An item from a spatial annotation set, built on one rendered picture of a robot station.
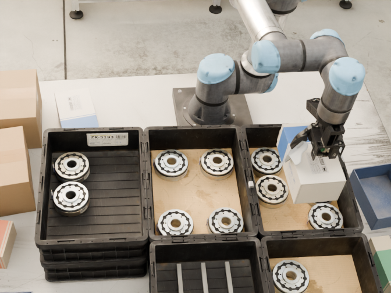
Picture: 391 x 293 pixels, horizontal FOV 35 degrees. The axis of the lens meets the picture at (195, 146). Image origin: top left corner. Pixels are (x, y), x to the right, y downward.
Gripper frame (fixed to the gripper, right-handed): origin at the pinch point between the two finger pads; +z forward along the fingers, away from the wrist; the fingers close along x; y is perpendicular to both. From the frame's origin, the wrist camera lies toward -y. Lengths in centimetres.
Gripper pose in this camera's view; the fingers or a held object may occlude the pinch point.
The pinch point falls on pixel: (310, 157)
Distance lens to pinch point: 164.6
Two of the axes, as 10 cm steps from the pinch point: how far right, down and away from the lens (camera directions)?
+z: -0.8, 6.2, 7.8
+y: 1.5, 7.9, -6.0
